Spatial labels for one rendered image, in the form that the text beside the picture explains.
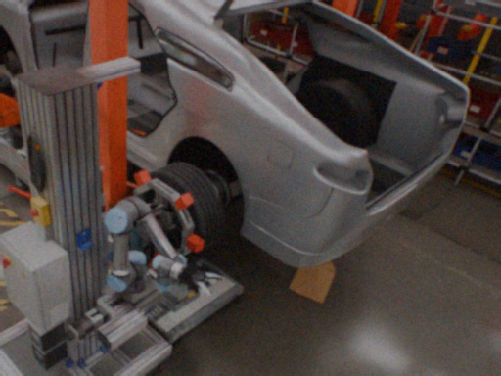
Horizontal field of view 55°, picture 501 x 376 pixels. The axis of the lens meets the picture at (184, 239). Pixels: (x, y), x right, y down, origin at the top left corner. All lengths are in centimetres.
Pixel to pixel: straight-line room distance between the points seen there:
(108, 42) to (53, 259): 134
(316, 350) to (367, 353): 39
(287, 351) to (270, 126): 169
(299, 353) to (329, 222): 119
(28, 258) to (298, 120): 165
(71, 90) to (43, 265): 84
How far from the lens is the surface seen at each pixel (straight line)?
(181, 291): 363
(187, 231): 303
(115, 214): 228
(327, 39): 469
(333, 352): 383
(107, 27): 298
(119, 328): 271
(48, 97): 203
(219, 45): 327
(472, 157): 637
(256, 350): 365
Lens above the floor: 283
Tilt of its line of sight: 40 degrees down
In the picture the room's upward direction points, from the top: 6 degrees clockwise
